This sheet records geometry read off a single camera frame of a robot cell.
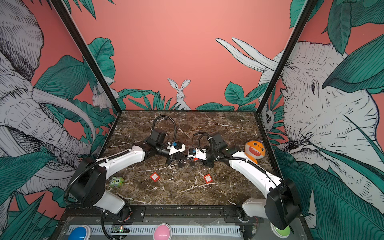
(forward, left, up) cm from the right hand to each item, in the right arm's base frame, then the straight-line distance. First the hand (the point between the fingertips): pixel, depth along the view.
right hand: (196, 155), depth 79 cm
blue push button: (-34, +54, -13) cm, 64 cm away
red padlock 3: (-7, +24, -14) cm, 29 cm away
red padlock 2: (-8, -7, -15) cm, 18 cm away
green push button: (-33, -39, -12) cm, 53 cm away
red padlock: (-3, 0, +1) cm, 3 cm away
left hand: (-1, +6, +1) cm, 6 cm away
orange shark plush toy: (+7, -35, -6) cm, 36 cm away
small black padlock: (+2, +10, -15) cm, 18 cm away
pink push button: (-33, +15, -12) cm, 38 cm away
